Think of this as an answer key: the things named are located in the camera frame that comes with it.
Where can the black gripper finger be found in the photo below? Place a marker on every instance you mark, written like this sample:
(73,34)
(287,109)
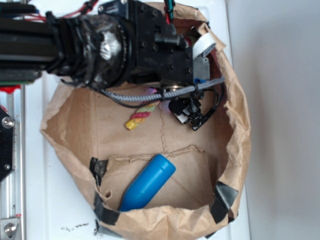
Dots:
(188,110)

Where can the multicolored twisted rope toy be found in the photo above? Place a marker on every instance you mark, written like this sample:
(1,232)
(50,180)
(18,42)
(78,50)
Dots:
(140,115)

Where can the silver corner bracket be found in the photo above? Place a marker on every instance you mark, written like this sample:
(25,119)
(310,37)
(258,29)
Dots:
(10,229)

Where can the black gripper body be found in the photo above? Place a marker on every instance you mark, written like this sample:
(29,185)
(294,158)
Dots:
(151,51)

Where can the blue plastic bottle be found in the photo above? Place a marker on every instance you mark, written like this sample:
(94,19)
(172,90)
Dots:
(147,184)

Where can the brown paper bag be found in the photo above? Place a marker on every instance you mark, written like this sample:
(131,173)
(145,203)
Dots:
(87,132)

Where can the black metal bracket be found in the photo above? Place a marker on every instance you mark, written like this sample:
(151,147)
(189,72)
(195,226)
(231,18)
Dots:
(7,124)

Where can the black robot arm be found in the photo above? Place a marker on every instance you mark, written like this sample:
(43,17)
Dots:
(81,47)

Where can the aluminium frame rail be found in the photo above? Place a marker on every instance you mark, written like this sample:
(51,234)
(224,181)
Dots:
(12,191)

